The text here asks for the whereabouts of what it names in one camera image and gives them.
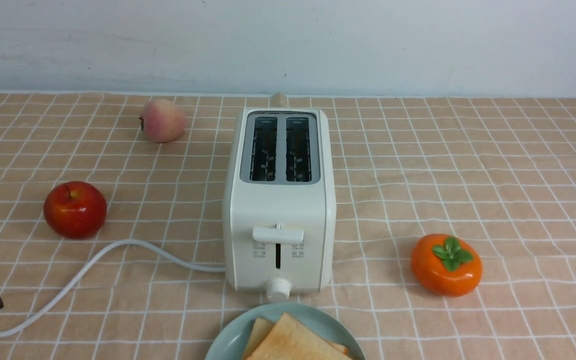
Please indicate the toasted bread slice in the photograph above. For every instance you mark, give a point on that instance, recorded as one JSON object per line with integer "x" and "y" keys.
{"x": 290, "y": 339}
{"x": 262, "y": 327}

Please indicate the red toy apple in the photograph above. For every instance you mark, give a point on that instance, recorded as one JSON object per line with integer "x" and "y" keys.
{"x": 75, "y": 210}

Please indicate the teal round plate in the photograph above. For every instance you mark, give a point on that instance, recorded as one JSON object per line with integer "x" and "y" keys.
{"x": 231, "y": 341}

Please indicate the pink toy peach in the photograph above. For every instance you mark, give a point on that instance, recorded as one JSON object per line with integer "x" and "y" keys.
{"x": 162, "y": 121}

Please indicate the white two-slot toaster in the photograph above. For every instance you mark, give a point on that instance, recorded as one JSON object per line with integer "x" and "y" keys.
{"x": 279, "y": 203}

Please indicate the orange toy persimmon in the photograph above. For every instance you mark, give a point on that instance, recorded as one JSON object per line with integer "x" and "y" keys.
{"x": 446, "y": 265}

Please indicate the beige checkered tablecloth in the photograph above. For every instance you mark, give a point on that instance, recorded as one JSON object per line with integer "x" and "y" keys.
{"x": 499, "y": 174}

